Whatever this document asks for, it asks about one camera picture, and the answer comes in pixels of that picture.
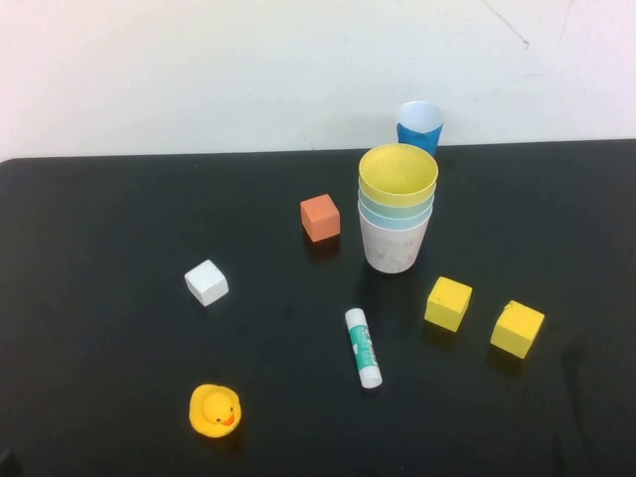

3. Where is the white foam cube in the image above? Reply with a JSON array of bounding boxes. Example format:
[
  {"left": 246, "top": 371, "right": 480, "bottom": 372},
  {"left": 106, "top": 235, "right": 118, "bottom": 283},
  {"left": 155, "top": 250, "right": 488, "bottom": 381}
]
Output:
[{"left": 183, "top": 258, "right": 231, "bottom": 308}]

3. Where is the yellow plastic cup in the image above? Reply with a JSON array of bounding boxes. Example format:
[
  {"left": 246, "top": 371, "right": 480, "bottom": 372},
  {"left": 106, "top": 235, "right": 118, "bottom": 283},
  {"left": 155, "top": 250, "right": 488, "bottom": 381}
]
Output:
[{"left": 358, "top": 143, "right": 439, "bottom": 210}]

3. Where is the yellow foam cube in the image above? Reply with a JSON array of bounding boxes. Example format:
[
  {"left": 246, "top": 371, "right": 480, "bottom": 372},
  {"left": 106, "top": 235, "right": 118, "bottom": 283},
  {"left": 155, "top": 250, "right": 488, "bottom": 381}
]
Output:
[{"left": 423, "top": 275, "right": 474, "bottom": 334}]

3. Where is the pink plastic cup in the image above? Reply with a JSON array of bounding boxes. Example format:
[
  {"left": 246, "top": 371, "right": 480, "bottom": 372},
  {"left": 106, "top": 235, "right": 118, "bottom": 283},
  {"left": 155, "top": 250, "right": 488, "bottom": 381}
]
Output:
[{"left": 357, "top": 208, "right": 431, "bottom": 274}]

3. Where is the orange foam cube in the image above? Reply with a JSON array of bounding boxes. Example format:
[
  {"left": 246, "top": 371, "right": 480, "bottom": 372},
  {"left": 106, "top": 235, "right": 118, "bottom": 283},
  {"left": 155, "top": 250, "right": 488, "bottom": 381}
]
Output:
[{"left": 299, "top": 193, "right": 342, "bottom": 244}]

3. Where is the light blue plastic cup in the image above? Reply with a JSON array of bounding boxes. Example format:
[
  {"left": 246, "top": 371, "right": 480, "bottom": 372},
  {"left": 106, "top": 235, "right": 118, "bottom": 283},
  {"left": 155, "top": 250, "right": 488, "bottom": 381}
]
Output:
[{"left": 357, "top": 201, "right": 434, "bottom": 233}]

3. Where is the blue taped paper cup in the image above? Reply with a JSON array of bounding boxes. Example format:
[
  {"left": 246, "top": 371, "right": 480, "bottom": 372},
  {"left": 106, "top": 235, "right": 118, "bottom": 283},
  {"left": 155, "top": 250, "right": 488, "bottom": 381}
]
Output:
[{"left": 396, "top": 100, "right": 445, "bottom": 156}]

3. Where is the green and white glue stick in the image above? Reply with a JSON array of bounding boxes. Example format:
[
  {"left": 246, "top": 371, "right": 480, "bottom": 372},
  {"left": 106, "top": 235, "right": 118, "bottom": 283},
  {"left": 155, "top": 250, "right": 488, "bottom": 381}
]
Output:
[{"left": 344, "top": 307, "right": 385, "bottom": 390}]

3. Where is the yellow cube with chipped corner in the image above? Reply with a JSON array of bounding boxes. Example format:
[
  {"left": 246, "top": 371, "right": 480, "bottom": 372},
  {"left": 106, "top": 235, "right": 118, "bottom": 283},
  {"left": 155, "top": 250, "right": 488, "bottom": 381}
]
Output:
[{"left": 489, "top": 299, "right": 546, "bottom": 360}]

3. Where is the yellow rubber duck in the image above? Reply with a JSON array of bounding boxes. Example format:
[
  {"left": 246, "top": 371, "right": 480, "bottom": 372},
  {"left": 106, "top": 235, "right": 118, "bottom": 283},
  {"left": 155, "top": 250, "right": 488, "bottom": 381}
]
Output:
[{"left": 188, "top": 383, "right": 243, "bottom": 439}]

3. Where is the green plastic cup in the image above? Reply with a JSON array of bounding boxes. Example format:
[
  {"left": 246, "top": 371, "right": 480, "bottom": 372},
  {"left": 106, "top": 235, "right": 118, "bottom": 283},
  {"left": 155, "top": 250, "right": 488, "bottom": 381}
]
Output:
[{"left": 357, "top": 187, "right": 437, "bottom": 221}]

